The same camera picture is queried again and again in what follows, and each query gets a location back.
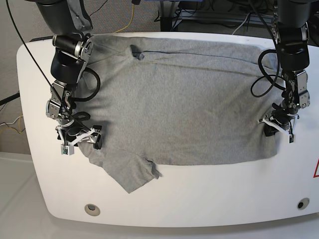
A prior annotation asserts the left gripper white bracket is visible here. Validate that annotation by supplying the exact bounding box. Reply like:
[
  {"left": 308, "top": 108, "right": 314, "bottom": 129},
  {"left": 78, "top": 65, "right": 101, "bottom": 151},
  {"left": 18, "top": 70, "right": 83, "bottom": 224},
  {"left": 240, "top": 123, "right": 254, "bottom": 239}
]
[{"left": 258, "top": 102, "right": 299, "bottom": 141}]

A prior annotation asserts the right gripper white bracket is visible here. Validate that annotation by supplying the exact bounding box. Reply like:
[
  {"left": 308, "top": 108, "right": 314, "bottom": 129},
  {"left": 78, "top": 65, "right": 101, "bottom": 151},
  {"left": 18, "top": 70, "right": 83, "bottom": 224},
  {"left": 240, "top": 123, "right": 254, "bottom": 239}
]
[{"left": 55, "top": 125, "right": 103, "bottom": 150}]

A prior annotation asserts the grey T-shirt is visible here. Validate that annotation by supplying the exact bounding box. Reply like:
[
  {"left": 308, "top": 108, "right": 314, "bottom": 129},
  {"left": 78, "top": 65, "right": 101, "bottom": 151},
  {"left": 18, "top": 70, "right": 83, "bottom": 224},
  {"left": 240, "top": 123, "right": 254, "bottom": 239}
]
[{"left": 77, "top": 35, "right": 282, "bottom": 193}]

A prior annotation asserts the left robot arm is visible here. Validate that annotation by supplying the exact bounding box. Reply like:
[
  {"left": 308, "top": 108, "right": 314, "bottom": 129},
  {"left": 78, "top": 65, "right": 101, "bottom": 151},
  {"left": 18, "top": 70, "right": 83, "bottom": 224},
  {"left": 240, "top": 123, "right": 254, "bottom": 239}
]
[{"left": 258, "top": 0, "right": 319, "bottom": 143}]

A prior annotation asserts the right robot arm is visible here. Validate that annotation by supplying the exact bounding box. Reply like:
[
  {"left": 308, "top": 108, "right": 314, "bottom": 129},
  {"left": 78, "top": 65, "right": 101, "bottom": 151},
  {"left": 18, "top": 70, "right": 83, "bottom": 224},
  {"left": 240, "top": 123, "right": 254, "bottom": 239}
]
[{"left": 35, "top": 0, "right": 102, "bottom": 155}]

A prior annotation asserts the left table grommet hole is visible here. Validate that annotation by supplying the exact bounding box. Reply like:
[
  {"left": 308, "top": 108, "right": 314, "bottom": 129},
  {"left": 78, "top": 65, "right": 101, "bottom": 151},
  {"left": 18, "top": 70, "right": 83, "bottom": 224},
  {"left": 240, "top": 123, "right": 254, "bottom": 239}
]
[{"left": 84, "top": 204, "right": 101, "bottom": 217}]

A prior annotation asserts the table grommet hole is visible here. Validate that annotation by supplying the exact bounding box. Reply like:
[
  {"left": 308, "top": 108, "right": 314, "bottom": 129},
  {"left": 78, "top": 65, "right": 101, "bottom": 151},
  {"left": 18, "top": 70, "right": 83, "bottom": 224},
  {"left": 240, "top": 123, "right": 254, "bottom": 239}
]
[
  {"left": 297, "top": 198, "right": 310, "bottom": 210},
  {"left": 84, "top": 204, "right": 101, "bottom": 217}
]

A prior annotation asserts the red triangle sticker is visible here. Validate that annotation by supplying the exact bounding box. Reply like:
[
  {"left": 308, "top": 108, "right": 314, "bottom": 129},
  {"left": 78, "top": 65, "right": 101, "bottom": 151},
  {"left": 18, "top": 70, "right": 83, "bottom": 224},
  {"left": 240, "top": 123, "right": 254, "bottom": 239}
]
[{"left": 313, "top": 160, "right": 319, "bottom": 178}]

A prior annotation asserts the right table grommet hole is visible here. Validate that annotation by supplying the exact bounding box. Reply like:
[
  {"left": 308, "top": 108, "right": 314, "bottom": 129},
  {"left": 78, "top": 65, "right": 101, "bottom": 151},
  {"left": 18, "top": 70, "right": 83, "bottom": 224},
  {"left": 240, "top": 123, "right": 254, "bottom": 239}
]
[{"left": 297, "top": 198, "right": 310, "bottom": 210}]

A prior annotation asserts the black bar behind table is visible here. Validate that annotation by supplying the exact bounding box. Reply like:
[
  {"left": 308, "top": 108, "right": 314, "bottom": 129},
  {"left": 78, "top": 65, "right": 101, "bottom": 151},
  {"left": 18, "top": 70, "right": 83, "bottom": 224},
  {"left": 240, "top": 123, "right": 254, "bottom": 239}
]
[{"left": 29, "top": 36, "right": 53, "bottom": 42}]

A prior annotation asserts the black table leg stand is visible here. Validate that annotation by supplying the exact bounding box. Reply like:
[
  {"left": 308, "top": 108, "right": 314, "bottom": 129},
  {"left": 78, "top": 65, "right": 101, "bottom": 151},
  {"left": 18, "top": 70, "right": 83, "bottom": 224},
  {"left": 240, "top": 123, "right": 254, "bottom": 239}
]
[{"left": 157, "top": 0, "right": 179, "bottom": 32}]

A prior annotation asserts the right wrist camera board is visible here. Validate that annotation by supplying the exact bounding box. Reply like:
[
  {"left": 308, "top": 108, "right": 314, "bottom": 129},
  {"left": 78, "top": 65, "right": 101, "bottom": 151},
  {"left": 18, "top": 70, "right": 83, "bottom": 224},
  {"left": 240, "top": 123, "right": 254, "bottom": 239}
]
[{"left": 61, "top": 144, "right": 74, "bottom": 156}]

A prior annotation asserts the white cable at left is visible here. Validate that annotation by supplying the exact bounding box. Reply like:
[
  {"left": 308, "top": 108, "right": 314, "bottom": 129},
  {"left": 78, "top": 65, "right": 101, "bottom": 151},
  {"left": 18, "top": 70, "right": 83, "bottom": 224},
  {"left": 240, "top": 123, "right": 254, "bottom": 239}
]
[{"left": 0, "top": 116, "right": 24, "bottom": 134}]

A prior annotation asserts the yellow cable on floor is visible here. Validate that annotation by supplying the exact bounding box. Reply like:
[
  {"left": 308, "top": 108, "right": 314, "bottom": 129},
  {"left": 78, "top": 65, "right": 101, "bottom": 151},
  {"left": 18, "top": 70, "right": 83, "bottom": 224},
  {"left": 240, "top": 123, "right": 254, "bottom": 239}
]
[{"left": 115, "top": 4, "right": 136, "bottom": 34}]

